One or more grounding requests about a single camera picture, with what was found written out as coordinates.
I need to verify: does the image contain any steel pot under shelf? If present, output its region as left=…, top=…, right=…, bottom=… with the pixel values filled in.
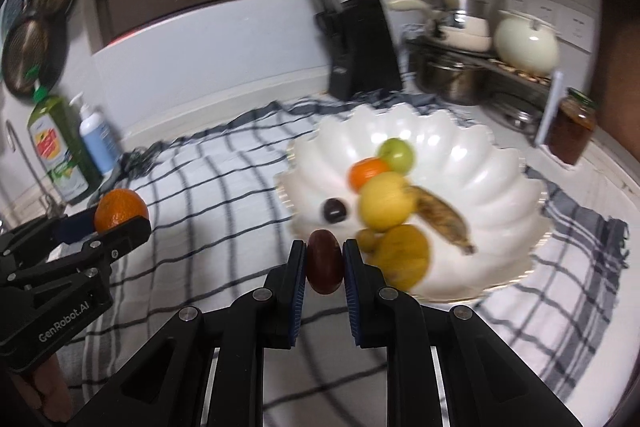
left=416, top=55, right=487, bottom=106

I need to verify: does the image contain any person's hand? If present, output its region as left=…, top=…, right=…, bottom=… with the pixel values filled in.
left=9, top=355, right=74, bottom=423

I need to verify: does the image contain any cream saucepan with handle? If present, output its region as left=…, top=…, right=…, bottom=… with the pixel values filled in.
left=384, top=0, right=492, bottom=53

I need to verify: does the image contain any blue pump soap bottle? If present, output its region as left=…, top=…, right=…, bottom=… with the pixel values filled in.
left=70, top=93, right=120, bottom=176

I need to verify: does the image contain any metal kitchen shelf rack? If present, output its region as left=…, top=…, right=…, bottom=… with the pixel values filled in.
left=401, top=24, right=565, bottom=146

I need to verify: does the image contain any orange tangerine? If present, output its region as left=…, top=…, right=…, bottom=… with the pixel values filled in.
left=93, top=188, right=149, bottom=233
left=347, top=157, right=390, bottom=193

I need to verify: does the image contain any glass jar brown sauce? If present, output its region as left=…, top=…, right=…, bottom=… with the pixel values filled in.
left=547, top=88, right=597, bottom=166

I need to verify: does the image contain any small green olive fruit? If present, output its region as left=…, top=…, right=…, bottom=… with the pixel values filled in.
left=356, top=229, right=380, bottom=254

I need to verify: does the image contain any white wall socket panel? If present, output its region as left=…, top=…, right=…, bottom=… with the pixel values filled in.
left=524, top=0, right=594, bottom=53

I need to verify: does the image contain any orange tangerine in bowl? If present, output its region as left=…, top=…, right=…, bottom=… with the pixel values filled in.
left=347, top=157, right=390, bottom=193

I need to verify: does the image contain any green dish soap bottle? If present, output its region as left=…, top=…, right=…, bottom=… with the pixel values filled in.
left=27, top=82, right=102, bottom=205

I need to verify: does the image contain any cream round pot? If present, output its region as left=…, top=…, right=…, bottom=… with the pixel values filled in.
left=492, top=10, right=560, bottom=76

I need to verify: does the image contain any dark plum in bowl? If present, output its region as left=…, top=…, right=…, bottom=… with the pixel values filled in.
left=322, top=198, right=348, bottom=225

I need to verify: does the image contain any black scrub ball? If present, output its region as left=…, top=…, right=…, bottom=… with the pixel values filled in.
left=118, top=147, right=157, bottom=180

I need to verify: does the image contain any black knife block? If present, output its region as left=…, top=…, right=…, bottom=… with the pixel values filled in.
left=311, top=0, right=402, bottom=101

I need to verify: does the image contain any checkered kitchen cloth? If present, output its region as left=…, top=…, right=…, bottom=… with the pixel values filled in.
left=58, top=94, right=639, bottom=426

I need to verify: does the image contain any steel lid under shelf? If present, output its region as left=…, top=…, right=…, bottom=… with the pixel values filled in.
left=487, top=92, right=542, bottom=135

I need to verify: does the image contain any dark red plum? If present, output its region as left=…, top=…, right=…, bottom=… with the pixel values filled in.
left=306, top=230, right=344, bottom=295

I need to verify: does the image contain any brown wooden cutting board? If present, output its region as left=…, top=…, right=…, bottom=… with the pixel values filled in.
left=591, top=0, right=639, bottom=157

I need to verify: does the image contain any white scalloped fruit bowl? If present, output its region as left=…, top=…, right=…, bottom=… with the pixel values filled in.
left=276, top=103, right=553, bottom=303

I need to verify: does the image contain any overripe brown banana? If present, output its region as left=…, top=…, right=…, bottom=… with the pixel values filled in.
left=409, top=185, right=476, bottom=255

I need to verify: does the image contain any large yellow lemon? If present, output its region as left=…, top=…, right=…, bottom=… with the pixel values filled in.
left=358, top=171, right=416, bottom=232

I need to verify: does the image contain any green apple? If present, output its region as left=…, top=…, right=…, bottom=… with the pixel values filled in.
left=376, top=138, right=416, bottom=174

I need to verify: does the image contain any hanging metal strainer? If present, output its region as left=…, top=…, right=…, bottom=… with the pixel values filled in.
left=1, top=0, right=74, bottom=103

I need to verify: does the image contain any yellow mango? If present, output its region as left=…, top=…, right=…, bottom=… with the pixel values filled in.
left=369, top=225, right=431, bottom=291

